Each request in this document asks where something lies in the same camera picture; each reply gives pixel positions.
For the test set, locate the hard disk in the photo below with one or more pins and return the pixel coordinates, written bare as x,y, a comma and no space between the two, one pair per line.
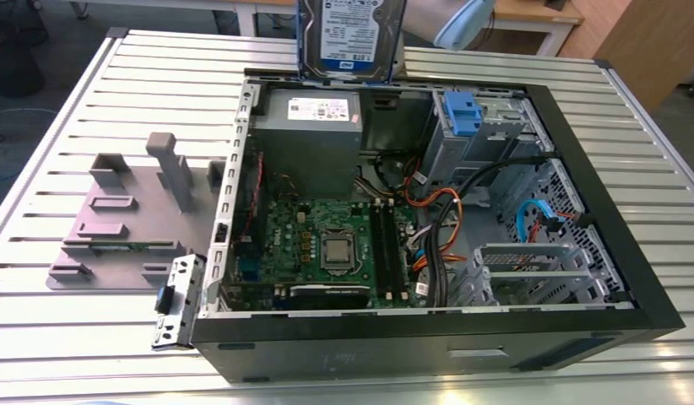
352,38

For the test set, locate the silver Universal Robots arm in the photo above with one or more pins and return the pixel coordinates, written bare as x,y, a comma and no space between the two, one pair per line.
464,25

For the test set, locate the CPU socket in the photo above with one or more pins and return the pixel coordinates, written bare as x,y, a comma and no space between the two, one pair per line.
336,231

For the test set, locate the green motherboard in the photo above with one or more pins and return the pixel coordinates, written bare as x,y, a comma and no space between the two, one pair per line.
291,219

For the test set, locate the silver CPU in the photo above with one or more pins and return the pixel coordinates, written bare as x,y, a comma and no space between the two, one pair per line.
338,252

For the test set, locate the grey power supply unit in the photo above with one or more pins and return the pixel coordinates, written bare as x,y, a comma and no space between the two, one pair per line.
307,160

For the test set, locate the black RAM slot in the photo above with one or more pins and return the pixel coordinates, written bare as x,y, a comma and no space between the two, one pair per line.
382,249
396,249

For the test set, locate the black graphics card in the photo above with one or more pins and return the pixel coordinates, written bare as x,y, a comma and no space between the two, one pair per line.
324,295

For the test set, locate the blue expansion slot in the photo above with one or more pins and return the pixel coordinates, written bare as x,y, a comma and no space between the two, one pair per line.
250,268

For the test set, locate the grey metal drive cage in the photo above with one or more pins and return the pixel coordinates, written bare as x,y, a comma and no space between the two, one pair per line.
482,152

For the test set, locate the blue plastic drive latch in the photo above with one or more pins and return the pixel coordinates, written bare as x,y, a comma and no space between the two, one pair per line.
462,114

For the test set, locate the black open PC case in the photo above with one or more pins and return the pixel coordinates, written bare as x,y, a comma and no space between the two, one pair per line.
380,350

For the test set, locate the grey plastic parts rack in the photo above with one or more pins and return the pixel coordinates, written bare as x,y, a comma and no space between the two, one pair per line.
144,219

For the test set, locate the green RAM stick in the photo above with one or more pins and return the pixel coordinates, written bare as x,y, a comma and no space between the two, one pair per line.
122,248

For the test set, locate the wooden cabinet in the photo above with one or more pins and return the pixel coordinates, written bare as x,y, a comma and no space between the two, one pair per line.
645,42

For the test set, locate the black office chair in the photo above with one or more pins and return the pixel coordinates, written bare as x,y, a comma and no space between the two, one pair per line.
15,71

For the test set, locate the metal card retention bracket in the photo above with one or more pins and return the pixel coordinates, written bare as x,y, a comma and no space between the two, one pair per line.
183,295

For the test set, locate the wooden desk with white frame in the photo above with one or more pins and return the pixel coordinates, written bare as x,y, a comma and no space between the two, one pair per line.
541,19

